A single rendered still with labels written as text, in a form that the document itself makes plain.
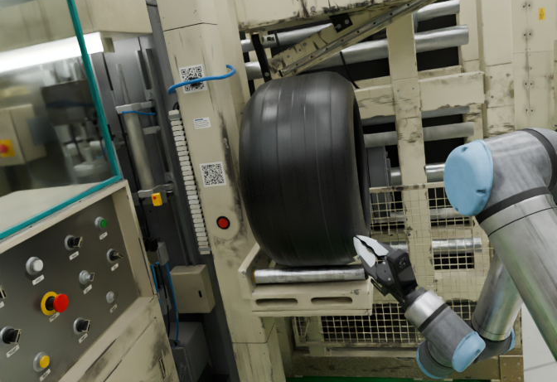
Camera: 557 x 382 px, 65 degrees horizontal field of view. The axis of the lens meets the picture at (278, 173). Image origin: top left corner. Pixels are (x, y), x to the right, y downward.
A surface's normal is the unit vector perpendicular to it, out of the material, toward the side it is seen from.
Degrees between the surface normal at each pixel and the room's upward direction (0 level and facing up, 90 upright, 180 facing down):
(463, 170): 85
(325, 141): 64
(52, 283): 90
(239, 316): 90
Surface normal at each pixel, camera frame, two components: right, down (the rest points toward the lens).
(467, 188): -0.98, 0.11
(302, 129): -0.28, -0.32
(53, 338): 0.96, -0.10
